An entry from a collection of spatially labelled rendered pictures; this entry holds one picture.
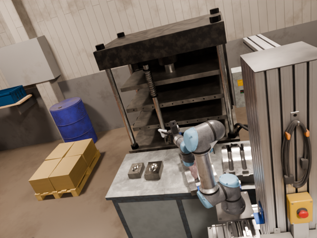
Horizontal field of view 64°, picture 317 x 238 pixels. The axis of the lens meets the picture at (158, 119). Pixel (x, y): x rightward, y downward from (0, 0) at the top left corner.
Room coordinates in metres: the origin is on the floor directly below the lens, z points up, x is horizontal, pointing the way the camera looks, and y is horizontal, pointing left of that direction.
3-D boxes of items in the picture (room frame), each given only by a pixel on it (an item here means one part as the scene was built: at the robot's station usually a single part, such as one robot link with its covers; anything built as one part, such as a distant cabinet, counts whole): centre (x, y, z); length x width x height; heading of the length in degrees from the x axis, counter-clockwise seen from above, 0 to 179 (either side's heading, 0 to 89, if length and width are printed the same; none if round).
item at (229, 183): (1.19, -0.30, 1.20); 0.13 x 0.12 x 0.14; 104
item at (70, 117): (4.86, 1.69, 0.48); 0.66 x 0.64 x 0.96; 78
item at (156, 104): (2.60, -0.03, 1.10); 0.05 x 0.05 x 1.30
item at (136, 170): (2.17, 0.36, 0.83); 0.17 x 0.13 x 0.06; 162
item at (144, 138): (2.87, -0.29, 0.76); 1.30 x 0.84 x 0.06; 72
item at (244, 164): (1.84, -0.58, 0.92); 0.35 x 0.16 x 0.09; 162
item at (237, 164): (1.85, -0.59, 0.87); 0.50 x 0.26 x 0.14; 162
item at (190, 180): (1.88, -0.22, 0.86); 0.50 x 0.26 x 0.11; 0
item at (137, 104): (2.92, -0.31, 1.27); 1.10 x 0.74 x 0.05; 72
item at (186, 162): (1.42, -0.13, 1.34); 0.11 x 0.08 x 0.11; 104
